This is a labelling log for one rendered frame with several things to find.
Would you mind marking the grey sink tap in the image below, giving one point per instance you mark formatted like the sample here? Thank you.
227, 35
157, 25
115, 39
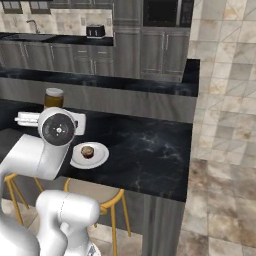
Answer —
33, 25

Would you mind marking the brown cupcake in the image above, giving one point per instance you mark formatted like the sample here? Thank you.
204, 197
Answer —
87, 152

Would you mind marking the black toaster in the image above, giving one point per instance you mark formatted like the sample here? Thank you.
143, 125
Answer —
95, 31

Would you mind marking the brown jar with white lid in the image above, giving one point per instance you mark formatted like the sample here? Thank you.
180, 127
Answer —
53, 100

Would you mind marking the dark sink basin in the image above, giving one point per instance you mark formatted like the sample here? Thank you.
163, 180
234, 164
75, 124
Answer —
30, 37

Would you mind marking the white wall socket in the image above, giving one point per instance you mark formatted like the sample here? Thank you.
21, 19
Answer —
108, 21
82, 21

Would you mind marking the grey tall cupboard unit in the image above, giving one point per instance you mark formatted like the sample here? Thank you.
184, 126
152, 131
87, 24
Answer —
153, 50

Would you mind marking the grey lower cupboard run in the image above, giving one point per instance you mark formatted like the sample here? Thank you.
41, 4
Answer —
60, 56

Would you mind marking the yellow stool with grey seat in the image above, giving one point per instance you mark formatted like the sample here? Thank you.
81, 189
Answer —
13, 193
96, 192

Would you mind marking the grey island counter base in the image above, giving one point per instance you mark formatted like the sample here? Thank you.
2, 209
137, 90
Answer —
110, 98

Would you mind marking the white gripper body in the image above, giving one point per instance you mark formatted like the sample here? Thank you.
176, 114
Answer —
27, 118

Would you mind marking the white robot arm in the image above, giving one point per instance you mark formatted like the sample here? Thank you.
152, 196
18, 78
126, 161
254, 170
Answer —
30, 156

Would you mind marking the grey upper cupboard run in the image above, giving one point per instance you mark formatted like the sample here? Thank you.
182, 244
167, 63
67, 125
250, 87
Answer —
36, 5

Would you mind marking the grey cupboard run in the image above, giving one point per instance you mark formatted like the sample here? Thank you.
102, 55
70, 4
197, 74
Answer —
60, 56
36, 5

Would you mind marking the black built-in oven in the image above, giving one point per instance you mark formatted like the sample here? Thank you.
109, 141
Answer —
166, 12

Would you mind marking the white round plate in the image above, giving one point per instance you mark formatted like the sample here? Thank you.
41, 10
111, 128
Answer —
100, 156

